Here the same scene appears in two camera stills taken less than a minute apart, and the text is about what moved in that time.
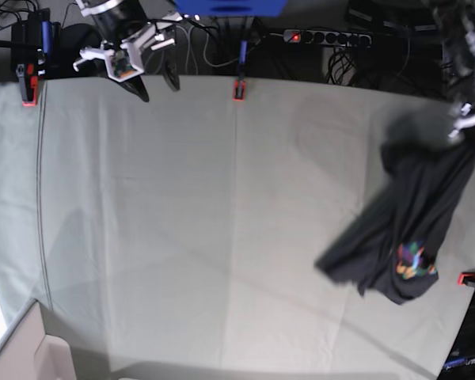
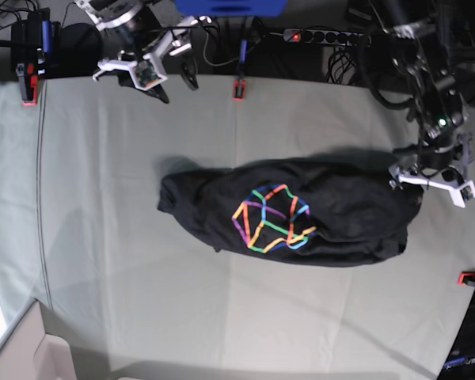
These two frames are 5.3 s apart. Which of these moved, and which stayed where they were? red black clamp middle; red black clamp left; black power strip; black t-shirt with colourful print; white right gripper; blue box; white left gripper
Moved: black t-shirt with colourful print; white right gripper; white left gripper
Stayed: blue box; red black clamp middle; red black clamp left; black power strip
